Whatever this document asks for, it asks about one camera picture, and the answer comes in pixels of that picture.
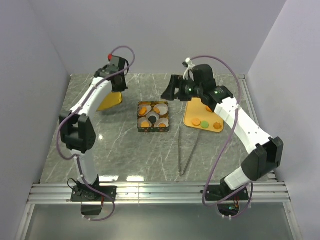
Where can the flower shaped butter cookie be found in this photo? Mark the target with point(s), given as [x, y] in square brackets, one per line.
[217, 125]

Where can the round orange biscuit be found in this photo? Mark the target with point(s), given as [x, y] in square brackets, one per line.
[196, 122]

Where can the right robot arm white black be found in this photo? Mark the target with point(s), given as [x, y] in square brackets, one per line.
[264, 152]

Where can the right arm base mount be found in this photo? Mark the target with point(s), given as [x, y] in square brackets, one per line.
[216, 192]

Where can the white paper cup bottom-right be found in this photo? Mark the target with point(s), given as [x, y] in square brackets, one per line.
[162, 120]

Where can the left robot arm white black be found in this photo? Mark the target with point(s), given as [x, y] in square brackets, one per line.
[76, 135]

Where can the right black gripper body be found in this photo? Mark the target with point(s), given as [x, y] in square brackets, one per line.
[189, 89]

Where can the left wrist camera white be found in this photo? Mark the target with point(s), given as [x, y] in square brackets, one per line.
[116, 61]

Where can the white paper cup centre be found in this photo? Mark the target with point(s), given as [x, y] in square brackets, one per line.
[152, 113]

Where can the orange shaped cookie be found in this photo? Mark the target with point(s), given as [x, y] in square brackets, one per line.
[143, 111]

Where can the gold tin lid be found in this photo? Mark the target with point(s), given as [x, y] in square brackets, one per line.
[111, 100]

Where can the yellow cookie tray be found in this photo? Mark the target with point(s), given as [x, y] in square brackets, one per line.
[196, 109]

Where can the green cookie tin box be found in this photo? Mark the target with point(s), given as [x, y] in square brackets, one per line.
[153, 129]

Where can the white paper cup top-right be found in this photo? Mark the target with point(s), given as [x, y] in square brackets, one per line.
[163, 108]

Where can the white paper cup bottom-left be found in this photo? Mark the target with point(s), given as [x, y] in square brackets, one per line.
[143, 119]

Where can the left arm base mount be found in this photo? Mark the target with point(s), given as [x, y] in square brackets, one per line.
[92, 198]

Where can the metal serving tongs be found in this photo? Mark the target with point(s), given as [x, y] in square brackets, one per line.
[185, 153]

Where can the green round cookie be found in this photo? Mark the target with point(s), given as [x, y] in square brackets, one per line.
[204, 124]

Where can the aluminium mounting rail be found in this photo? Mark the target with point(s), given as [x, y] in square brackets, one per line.
[156, 193]

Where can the white paper cup top-left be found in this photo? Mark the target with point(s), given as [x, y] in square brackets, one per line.
[149, 108]

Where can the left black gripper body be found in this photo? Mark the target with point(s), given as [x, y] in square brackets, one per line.
[123, 86]

